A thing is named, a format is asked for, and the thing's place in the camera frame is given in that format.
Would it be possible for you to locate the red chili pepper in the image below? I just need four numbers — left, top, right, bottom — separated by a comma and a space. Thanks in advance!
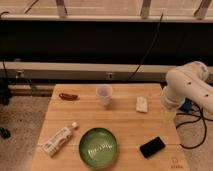
59, 93, 78, 101

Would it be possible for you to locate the blue object on floor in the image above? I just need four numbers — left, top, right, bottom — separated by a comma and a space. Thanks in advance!
180, 99, 192, 113

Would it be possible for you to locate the white plastic bottle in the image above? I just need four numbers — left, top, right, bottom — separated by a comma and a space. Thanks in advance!
42, 122, 78, 157

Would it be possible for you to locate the black object on floor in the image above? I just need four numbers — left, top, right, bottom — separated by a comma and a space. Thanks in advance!
0, 127, 11, 139

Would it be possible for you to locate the green bowl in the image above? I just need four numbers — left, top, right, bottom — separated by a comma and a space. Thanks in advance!
79, 127, 118, 169

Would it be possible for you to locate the black cable on floor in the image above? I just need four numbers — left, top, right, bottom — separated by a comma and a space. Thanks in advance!
175, 102, 213, 150

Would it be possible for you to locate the black smartphone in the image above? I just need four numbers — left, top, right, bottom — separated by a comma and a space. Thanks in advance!
140, 136, 165, 158

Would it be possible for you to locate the translucent white cup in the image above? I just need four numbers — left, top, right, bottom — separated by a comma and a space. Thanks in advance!
96, 84, 113, 106

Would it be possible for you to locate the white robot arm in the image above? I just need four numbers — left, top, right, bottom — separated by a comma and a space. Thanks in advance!
161, 61, 213, 115

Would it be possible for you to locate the white sponge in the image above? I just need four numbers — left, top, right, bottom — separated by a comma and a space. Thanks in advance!
136, 97, 148, 113

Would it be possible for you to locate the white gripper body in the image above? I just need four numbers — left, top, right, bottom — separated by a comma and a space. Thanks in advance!
161, 86, 184, 120

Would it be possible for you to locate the black hanging cable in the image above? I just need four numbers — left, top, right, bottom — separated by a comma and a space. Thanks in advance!
125, 12, 165, 83

